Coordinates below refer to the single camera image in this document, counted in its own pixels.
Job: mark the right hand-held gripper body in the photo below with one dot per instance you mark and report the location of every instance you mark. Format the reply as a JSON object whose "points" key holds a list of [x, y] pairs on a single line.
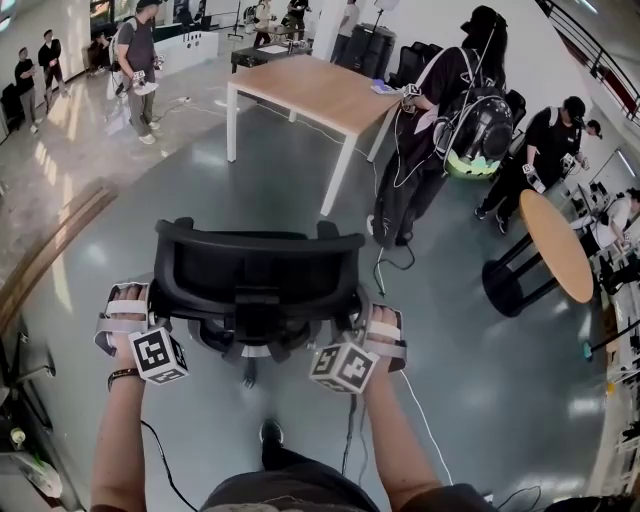
{"points": [[345, 367]]}

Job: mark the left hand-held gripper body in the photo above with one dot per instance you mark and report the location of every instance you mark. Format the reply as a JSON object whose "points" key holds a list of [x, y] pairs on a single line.
{"points": [[155, 352]]}

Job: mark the black office chair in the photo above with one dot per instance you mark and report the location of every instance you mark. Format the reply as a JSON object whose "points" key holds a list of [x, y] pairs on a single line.
{"points": [[260, 270]]}

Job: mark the person's right forearm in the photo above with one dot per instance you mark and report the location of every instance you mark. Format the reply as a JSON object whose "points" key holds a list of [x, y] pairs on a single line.
{"points": [[400, 435]]}

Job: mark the person's left forearm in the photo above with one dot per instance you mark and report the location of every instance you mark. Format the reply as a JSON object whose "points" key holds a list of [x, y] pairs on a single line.
{"points": [[120, 430]]}

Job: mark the wooden desk with white legs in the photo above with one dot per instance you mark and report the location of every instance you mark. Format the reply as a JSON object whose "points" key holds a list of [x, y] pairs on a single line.
{"points": [[320, 90]]}

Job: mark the black spare chair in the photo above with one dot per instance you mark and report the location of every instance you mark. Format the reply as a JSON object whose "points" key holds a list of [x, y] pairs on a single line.
{"points": [[412, 62]]}

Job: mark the person's left hand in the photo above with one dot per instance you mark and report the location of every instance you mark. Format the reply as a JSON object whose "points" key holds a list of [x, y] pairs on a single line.
{"points": [[129, 291]]}

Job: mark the person's right hand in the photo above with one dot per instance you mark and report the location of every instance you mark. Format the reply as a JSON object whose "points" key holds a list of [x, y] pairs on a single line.
{"points": [[386, 315]]}

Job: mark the person's black shoe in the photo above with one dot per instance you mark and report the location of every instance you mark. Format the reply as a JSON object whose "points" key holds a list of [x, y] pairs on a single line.
{"points": [[272, 440]]}

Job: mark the person's dark clothing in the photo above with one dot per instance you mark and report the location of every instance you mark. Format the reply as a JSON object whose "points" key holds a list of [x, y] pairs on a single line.
{"points": [[300, 490]]}

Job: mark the round wooden table black base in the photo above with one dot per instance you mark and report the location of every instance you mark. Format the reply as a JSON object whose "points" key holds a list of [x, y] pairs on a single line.
{"points": [[555, 240]]}

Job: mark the black and green backpack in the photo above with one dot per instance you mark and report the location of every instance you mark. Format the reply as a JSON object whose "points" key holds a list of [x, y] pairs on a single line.
{"points": [[475, 135]]}

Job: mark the purple cloth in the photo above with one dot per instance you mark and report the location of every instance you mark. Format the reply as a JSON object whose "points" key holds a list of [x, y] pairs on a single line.
{"points": [[382, 88]]}

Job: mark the white counter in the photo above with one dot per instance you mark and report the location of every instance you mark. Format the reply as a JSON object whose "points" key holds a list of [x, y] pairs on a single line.
{"points": [[190, 50]]}

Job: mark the low black table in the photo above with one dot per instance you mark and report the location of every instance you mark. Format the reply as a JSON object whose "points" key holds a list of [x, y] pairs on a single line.
{"points": [[260, 54]]}

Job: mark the black round bin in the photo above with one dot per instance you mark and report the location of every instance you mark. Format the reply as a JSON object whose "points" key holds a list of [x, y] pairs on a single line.
{"points": [[371, 47]]}

